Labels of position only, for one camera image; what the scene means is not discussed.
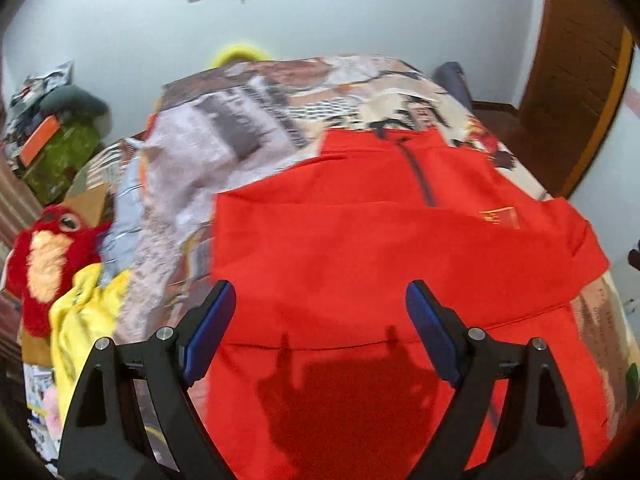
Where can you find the newspaper print blanket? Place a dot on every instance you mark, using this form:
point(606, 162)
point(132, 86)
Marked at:
point(350, 85)

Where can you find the yellow plush toy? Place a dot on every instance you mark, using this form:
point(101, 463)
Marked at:
point(85, 320)

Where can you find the red zip sweatshirt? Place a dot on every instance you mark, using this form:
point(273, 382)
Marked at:
point(350, 250)

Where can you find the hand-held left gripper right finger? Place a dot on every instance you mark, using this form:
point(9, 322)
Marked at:
point(432, 335)

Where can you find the pink cloth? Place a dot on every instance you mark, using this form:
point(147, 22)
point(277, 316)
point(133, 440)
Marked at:
point(51, 405)

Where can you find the brown cardboard box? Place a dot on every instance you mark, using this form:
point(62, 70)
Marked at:
point(90, 205)

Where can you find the wooden door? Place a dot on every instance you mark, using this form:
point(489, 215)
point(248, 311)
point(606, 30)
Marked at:
point(575, 60)

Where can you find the red plush toy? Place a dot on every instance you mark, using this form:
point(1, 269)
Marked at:
point(30, 310)

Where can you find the green patterned bag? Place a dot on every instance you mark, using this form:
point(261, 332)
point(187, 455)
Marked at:
point(65, 155)

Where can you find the grey striped cloth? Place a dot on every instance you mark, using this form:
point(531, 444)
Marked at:
point(127, 210)

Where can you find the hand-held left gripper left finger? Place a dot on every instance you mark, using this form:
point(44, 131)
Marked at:
point(212, 330)

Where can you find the striped brown cloth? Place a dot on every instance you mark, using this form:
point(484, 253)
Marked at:
point(17, 210)

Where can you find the yellow round object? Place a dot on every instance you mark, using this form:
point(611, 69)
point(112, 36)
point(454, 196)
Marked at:
point(240, 54)

